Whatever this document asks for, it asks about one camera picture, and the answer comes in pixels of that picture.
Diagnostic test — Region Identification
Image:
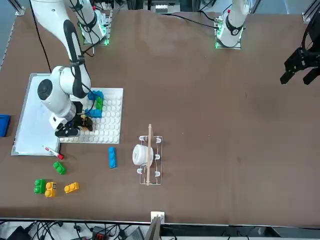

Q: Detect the blue whiteboard eraser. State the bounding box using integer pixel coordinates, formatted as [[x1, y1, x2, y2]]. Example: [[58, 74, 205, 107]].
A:
[[0, 114, 11, 138]]

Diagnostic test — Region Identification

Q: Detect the white studded baseplate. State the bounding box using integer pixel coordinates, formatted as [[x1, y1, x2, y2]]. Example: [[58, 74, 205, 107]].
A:
[[59, 87, 125, 145]]

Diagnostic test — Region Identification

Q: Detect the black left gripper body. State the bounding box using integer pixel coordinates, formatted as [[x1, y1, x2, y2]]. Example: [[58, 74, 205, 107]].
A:
[[301, 16, 320, 66]]

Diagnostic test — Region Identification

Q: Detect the white post bracket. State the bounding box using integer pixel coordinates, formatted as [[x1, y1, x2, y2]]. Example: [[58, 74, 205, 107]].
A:
[[150, 211, 166, 224]]

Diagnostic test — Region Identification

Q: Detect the red capped marker pen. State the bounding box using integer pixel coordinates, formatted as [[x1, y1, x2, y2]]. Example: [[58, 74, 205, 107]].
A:
[[41, 144, 65, 160]]

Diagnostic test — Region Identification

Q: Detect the whiteboard with metal frame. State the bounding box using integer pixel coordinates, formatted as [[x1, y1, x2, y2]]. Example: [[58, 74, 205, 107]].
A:
[[11, 72, 62, 157]]

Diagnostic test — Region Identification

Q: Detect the white cup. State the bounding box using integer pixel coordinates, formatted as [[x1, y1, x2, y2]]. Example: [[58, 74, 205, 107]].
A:
[[132, 144, 154, 166]]

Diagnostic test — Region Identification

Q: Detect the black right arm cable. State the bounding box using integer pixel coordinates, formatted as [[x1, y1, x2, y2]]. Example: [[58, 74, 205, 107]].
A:
[[29, 0, 98, 116]]

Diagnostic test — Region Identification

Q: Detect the grey aluminium camera post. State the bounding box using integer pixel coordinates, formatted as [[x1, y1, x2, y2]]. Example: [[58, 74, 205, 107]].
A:
[[144, 215, 162, 240]]

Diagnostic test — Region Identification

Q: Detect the blue three-stud block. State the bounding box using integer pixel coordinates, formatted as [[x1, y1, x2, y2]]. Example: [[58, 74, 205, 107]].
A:
[[107, 146, 119, 169], [87, 90, 105, 101], [84, 107, 103, 119]]

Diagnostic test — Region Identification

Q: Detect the aluminium frame post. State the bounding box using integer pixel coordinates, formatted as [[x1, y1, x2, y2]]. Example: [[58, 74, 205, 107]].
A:
[[301, 0, 320, 24], [8, 0, 26, 16]]

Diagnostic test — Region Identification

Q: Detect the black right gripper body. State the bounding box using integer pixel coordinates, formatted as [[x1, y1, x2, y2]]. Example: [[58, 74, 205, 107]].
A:
[[69, 113, 85, 129]]

